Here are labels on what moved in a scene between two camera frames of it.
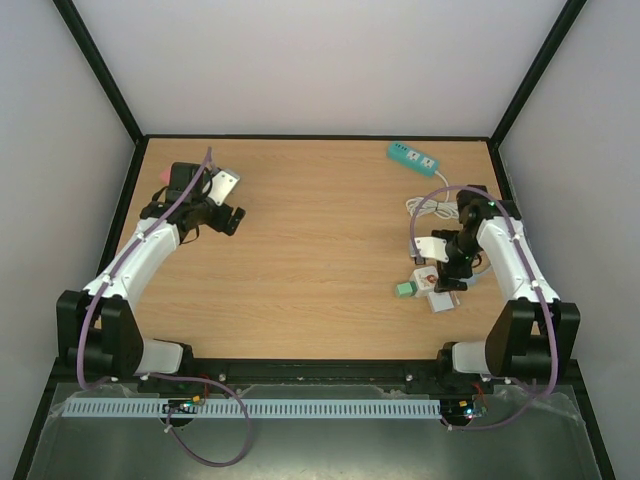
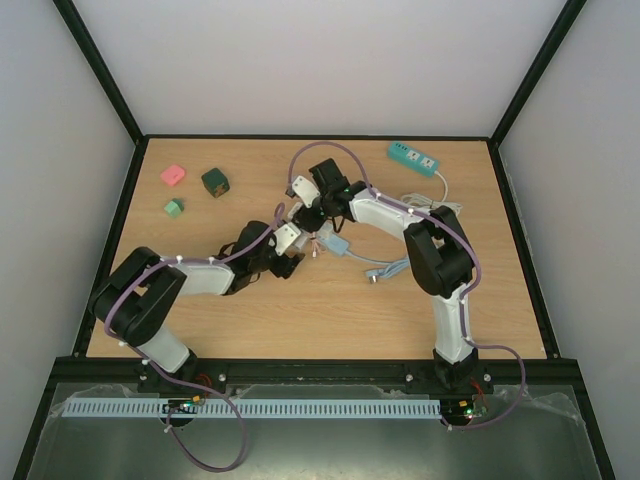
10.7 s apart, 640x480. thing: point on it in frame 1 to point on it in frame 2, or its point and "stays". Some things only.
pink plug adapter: (165, 176) stays
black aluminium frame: (302, 370) stays
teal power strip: (417, 160) stays
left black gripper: (220, 223) to (287, 265)
